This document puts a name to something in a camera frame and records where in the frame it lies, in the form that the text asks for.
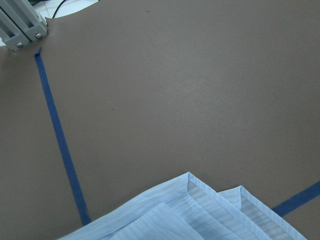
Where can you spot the light blue button shirt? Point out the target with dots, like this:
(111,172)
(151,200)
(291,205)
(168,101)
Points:
(185,208)

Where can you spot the aluminium frame post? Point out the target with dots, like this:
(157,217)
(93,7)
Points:
(20,24)

